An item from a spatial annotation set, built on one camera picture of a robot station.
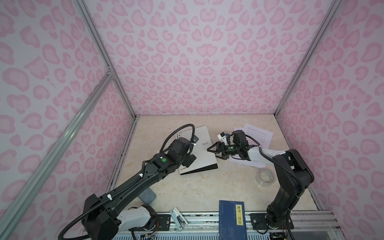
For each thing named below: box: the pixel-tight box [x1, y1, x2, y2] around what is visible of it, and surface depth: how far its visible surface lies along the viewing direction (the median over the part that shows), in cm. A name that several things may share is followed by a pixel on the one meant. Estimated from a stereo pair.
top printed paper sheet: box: [243, 123, 274, 149], surface depth 111 cm
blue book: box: [218, 200, 248, 240], surface depth 74 cm
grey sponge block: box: [137, 187, 157, 205], surface depth 81 cm
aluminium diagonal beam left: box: [0, 70, 115, 236], surface depth 68 cm
